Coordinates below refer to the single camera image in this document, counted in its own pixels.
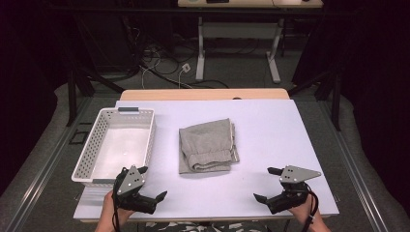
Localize white perforated plastic basket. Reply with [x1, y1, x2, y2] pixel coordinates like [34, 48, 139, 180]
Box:
[71, 106, 158, 189]

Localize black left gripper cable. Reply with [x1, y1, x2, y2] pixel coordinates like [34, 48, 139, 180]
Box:
[110, 183, 122, 232]

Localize person's left hand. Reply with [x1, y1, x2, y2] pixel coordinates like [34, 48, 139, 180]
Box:
[102, 189, 135, 224]

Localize white floor cable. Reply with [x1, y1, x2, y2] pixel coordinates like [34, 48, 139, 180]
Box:
[140, 66, 194, 90]

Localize desk with white legs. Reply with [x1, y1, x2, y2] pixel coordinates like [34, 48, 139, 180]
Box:
[177, 0, 324, 85]

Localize dark equipment cabinet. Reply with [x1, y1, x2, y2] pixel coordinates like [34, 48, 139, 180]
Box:
[75, 9, 138, 73]

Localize aluminium floor rail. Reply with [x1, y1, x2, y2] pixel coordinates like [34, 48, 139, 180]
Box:
[317, 100, 392, 232]
[0, 96, 95, 232]

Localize black metal stand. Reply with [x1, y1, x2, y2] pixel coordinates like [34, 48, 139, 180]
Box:
[287, 69, 342, 131]
[65, 62, 126, 128]

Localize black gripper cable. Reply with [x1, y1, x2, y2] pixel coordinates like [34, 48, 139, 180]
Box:
[110, 183, 122, 232]
[301, 183, 320, 232]

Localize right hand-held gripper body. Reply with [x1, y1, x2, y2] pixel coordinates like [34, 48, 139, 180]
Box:
[266, 164, 322, 216]

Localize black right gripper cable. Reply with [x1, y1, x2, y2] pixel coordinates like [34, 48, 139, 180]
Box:
[301, 183, 320, 232]

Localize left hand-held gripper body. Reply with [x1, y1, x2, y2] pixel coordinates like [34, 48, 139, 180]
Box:
[112, 164, 159, 216]

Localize person's right hand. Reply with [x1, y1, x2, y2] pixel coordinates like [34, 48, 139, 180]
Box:
[287, 194, 320, 227]

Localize black floor cables bundle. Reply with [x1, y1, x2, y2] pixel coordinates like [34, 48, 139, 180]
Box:
[129, 25, 230, 90]

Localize grey pants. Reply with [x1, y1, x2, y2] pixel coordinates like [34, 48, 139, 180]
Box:
[178, 118, 241, 175]

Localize white table cover board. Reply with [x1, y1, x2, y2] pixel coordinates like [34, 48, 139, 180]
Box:
[73, 99, 340, 222]

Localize person's camouflage clothing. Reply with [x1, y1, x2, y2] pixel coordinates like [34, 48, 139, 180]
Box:
[144, 220, 269, 232]

